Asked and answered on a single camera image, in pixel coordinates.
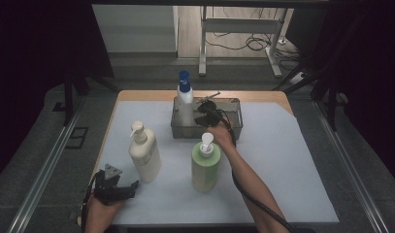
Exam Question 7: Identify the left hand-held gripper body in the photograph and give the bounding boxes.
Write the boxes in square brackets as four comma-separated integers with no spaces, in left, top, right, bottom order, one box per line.
[93,163,132,207]

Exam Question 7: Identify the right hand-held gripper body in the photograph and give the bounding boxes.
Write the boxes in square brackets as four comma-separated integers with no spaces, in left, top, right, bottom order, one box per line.
[198,90,228,129]

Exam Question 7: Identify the grey wire mesh basket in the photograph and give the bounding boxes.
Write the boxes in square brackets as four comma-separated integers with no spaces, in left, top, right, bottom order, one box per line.
[170,95,244,141]

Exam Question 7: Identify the white bottle with blue pump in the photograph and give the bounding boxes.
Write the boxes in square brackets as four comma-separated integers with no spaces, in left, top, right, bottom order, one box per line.
[176,69,195,129]

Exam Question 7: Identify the person's right hand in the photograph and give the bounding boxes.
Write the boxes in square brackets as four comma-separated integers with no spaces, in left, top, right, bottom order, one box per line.
[206,121,237,151]

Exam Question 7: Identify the person's left hand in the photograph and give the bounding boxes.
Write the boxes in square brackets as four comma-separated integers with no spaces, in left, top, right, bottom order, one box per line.
[86,195,125,220]

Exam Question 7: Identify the cream pump bottle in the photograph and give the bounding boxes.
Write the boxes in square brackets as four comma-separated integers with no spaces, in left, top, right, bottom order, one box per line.
[128,120,163,183]

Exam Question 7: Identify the green pump bottle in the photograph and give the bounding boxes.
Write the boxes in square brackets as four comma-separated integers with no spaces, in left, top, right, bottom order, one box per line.
[190,132,222,193]

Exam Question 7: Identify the white table mat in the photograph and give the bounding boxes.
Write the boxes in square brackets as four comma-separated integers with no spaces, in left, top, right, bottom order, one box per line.
[95,100,341,226]

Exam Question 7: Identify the white power strip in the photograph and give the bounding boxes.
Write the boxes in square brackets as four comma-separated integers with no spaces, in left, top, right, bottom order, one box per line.
[289,71,309,85]

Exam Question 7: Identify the black metal stand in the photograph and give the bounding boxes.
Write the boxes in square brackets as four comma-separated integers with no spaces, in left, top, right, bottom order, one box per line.
[62,62,121,128]
[272,72,342,132]

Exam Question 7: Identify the white cabinet panel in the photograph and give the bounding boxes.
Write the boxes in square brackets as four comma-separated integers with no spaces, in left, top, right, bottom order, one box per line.
[91,4,180,54]

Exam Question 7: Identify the dark curtain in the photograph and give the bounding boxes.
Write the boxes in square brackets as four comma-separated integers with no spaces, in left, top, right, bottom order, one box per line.
[284,0,395,180]
[0,0,115,186]

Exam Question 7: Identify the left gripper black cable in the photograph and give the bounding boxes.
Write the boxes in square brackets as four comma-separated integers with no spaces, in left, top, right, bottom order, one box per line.
[81,170,104,233]

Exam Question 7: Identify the black floor socket frame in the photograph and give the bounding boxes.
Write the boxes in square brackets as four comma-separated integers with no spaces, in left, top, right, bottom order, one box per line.
[65,126,89,150]

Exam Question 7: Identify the aluminium floor rail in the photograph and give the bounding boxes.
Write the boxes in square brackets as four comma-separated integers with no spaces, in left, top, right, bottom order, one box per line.
[6,96,86,233]
[313,99,381,233]

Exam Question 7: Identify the black floor cables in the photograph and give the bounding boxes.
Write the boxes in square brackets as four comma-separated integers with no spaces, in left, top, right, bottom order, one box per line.
[204,7,301,71]

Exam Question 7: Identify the white metal desk frame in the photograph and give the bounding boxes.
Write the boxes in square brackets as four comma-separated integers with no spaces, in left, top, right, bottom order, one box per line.
[198,5,284,79]

